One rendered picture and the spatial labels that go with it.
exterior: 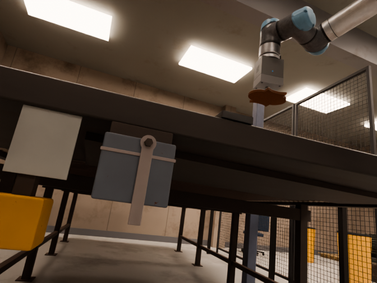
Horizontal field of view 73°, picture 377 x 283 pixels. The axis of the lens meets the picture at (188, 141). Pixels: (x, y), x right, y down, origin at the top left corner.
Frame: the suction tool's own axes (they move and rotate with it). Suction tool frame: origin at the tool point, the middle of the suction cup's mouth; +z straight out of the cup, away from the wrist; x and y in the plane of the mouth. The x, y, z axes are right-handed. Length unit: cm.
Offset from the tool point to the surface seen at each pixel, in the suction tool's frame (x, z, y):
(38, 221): 32, 46, 52
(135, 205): 31, 41, 38
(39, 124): 30, 30, 57
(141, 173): 31, 36, 38
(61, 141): 29, 32, 53
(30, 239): 32, 48, 53
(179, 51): -317, -225, 18
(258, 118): -185, -71, -79
